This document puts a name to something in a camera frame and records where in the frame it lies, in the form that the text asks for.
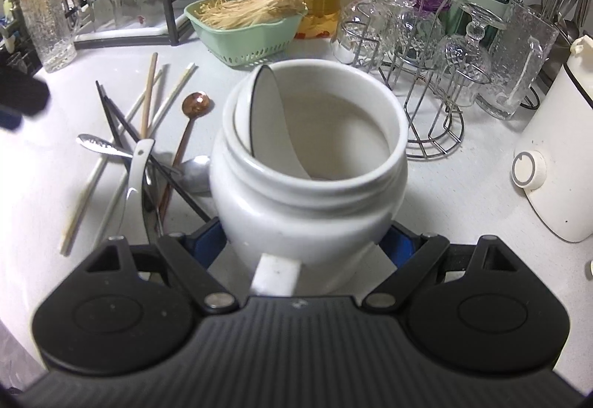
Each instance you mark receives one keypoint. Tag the white electric cooker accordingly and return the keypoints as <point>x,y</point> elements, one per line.
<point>556,158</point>

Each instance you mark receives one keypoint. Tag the white ceramic jar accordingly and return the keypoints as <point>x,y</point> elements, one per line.
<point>301,222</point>

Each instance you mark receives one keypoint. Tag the embossed silver spoon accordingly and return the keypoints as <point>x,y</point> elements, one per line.
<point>99,144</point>

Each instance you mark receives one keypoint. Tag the white ceramic soup spoon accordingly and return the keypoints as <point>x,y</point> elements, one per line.
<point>273,121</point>
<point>136,167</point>

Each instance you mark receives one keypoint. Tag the pale thin noodle bundle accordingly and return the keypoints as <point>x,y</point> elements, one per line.
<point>250,9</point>

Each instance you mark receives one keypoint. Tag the clear drinking glass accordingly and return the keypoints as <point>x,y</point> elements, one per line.
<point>99,9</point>
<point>153,2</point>
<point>125,6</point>

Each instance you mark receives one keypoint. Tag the light wooden chopstick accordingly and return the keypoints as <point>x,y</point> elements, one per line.
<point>149,93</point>

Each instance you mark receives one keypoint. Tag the white chopstick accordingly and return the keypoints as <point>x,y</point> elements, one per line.
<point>74,232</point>
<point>174,88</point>

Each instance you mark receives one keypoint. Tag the black chopstick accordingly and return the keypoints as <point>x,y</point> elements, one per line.
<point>204,213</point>
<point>162,165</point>

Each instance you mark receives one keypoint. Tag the textured glass mug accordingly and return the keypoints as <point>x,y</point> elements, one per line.
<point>46,33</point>

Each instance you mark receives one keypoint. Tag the white tray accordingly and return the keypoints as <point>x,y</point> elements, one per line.
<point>139,36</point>

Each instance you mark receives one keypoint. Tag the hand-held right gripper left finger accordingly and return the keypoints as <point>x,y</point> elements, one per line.
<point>208,242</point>

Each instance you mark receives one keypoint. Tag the green plastic basket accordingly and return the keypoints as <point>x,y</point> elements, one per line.
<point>241,47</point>

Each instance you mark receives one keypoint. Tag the glass mug right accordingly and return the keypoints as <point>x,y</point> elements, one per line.
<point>509,60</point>

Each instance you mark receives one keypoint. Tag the crystal glass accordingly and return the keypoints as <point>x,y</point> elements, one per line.
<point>361,37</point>
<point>417,35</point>

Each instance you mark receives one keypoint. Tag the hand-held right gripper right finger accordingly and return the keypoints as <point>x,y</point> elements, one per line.
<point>398,246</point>

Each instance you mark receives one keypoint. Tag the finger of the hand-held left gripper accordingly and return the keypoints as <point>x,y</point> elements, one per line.
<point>23,93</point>

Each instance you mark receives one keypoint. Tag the copper spoon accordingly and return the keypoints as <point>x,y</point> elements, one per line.
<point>195,103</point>

